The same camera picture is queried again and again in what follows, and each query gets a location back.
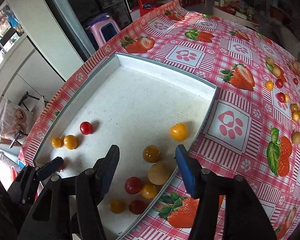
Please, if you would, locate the red cherry tomato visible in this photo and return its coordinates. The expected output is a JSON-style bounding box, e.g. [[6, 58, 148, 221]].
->
[[125, 177, 143, 194], [275, 79, 284, 89], [276, 92, 286, 103]]

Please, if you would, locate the tan longan fruit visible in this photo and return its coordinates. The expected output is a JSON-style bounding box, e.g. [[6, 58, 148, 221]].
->
[[147, 161, 173, 185]]

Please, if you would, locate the tan longan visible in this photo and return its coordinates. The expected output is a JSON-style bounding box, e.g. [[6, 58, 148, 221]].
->
[[271, 67, 281, 78], [266, 57, 274, 66], [292, 131, 300, 145]]

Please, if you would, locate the dark brown cherry tomato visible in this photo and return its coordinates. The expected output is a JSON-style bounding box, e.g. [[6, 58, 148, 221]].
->
[[142, 145, 161, 163]]

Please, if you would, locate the large yellow cherry tomato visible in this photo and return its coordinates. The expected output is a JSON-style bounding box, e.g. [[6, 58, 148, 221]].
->
[[170, 123, 189, 141]]

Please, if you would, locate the yellow tomato in tray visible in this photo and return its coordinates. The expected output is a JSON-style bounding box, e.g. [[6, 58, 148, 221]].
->
[[51, 137, 63, 148]]

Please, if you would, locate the red tomato in tray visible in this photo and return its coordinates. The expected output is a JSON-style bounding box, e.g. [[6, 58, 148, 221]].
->
[[79, 121, 93, 135]]

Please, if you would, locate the golden berry lower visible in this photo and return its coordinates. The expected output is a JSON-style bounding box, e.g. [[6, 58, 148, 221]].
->
[[292, 111, 300, 122]]

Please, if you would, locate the white tray grey rim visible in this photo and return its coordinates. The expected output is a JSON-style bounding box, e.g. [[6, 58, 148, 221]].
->
[[33, 53, 217, 239]]

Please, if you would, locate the golden berry upper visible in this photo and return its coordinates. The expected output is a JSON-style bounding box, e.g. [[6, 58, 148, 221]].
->
[[290, 103, 299, 113]]

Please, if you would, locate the small yellow tomato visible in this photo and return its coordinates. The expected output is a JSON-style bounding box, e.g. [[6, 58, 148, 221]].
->
[[285, 94, 289, 103]]

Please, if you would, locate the pink plastic stool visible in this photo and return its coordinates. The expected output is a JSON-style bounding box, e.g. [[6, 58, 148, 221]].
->
[[85, 13, 121, 48]]

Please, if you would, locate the white round coffee table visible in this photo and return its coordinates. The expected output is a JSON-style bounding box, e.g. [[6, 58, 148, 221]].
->
[[212, 5, 261, 29]]

